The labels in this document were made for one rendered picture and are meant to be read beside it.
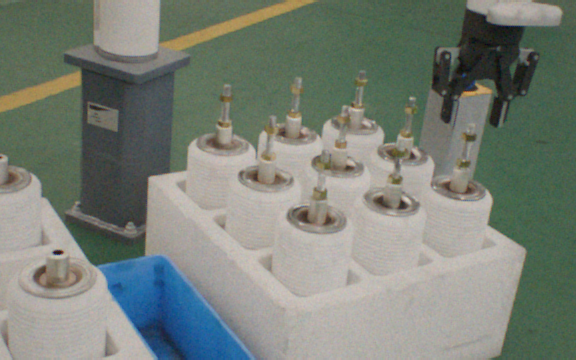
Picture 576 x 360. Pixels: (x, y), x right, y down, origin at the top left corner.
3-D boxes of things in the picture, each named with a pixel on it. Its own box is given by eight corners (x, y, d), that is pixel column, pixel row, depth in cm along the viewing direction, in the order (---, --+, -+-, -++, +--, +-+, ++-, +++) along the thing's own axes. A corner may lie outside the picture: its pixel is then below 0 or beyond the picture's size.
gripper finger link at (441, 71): (442, 44, 108) (443, 87, 111) (428, 47, 108) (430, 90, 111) (451, 50, 106) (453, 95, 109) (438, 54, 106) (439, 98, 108)
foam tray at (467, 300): (143, 280, 134) (147, 176, 126) (343, 233, 155) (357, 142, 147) (275, 439, 106) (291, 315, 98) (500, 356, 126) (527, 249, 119)
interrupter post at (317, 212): (302, 218, 105) (305, 194, 104) (319, 215, 106) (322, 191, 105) (312, 227, 103) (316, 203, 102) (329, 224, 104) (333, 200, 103)
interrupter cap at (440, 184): (497, 197, 117) (498, 192, 116) (457, 207, 113) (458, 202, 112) (457, 175, 122) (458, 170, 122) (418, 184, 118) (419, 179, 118)
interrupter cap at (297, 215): (274, 212, 106) (274, 206, 105) (325, 203, 109) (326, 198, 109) (305, 240, 100) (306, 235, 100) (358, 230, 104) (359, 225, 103)
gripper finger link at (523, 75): (534, 51, 109) (514, 94, 111) (545, 55, 110) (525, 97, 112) (523, 45, 112) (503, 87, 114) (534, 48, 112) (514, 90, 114)
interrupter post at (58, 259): (42, 277, 87) (42, 248, 86) (66, 272, 89) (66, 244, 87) (49, 289, 86) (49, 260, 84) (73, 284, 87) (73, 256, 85)
